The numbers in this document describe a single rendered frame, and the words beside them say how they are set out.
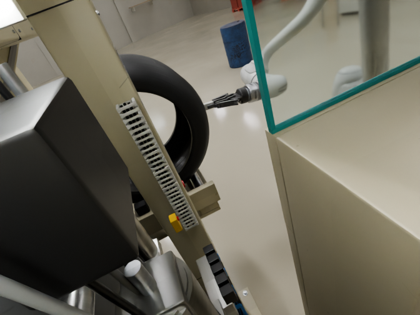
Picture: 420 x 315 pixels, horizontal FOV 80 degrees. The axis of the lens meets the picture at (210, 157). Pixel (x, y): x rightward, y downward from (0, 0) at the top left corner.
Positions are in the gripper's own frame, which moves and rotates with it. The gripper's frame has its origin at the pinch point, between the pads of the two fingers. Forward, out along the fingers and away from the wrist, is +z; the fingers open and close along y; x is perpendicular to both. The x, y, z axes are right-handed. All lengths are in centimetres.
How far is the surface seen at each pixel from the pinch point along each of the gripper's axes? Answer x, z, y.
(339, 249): 8, -1, 81
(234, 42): 40, -182, -382
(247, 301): 116, 6, 28
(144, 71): -24.7, 23.6, 16.7
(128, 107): -23, 31, 45
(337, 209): -4, 1, 81
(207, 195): 26.5, 14.2, 27.9
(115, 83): -28, 32, 41
